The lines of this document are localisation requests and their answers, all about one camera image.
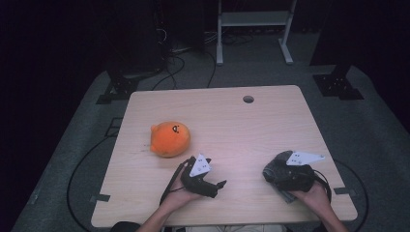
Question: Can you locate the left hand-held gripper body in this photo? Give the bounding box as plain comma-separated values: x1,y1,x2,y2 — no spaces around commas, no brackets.
179,153,220,199

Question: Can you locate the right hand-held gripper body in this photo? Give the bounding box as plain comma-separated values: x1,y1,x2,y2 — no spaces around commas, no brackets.
273,150,326,193

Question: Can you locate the orange plush toy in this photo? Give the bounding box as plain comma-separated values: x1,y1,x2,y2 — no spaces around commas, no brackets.
149,121,191,159

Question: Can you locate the person's left hand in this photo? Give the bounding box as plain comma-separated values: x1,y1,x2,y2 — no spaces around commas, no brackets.
161,172,205,215

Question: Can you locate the person's right hand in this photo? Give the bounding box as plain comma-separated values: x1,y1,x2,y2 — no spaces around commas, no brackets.
288,182,332,214

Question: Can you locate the grey tape strip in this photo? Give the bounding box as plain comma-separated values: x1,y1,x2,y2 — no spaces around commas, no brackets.
333,187,358,198
89,192,111,204

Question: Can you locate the black stand base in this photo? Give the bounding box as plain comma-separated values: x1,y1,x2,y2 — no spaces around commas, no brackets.
95,62,162,105
311,62,366,102

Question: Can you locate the white metal stand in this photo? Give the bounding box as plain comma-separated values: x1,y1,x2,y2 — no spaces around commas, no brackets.
216,0,298,67

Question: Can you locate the right hand-held gripper black cable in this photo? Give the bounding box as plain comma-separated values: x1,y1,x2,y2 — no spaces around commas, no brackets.
311,169,334,203

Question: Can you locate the black floor cable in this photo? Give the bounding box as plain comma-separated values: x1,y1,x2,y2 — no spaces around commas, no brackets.
66,134,115,232
333,158,370,232

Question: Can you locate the bundle of black background cables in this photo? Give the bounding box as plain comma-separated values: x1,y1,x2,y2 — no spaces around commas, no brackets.
150,27,255,92

